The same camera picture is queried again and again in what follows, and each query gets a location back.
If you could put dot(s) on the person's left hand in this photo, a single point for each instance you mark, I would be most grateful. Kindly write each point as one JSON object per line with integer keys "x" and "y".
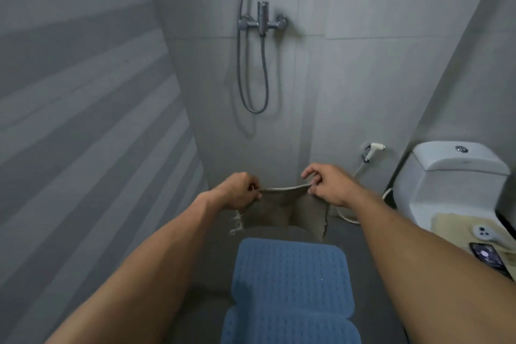
{"x": 236, "y": 192}

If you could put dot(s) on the person's left forearm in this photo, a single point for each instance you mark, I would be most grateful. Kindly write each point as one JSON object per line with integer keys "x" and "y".
{"x": 141, "y": 275}

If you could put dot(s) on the beige toilet lid cover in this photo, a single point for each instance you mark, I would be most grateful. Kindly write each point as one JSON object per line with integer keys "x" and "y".
{"x": 451, "y": 224}

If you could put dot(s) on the person's right hand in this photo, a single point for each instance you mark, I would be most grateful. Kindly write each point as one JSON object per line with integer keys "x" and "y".
{"x": 332, "y": 186}

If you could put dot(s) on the dark smartphone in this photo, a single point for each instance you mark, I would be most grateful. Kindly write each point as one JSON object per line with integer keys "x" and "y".
{"x": 489, "y": 259}

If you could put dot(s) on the blue bath mat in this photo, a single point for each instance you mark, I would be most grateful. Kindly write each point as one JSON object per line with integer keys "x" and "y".
{"x": 290, "y": 329}
{"x": 294, "y": 275}

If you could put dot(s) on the person's right forearm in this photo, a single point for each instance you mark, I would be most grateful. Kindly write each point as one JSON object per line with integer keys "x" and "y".
{"x": 435, "y": 275}

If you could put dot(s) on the small white round device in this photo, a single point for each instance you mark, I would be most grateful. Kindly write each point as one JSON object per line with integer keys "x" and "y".
{"x": 482, "y": 232}

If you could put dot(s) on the grey cloth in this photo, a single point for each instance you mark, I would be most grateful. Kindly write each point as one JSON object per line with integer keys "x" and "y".
{"x": 282, "y": 206}

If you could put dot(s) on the white toilet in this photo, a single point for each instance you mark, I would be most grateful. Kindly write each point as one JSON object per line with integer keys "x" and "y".
{"x": 443, "y": 190}

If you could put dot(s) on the chrome shower mixer tap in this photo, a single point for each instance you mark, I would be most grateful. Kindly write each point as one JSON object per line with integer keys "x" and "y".
{"x": 262, "y": 19}

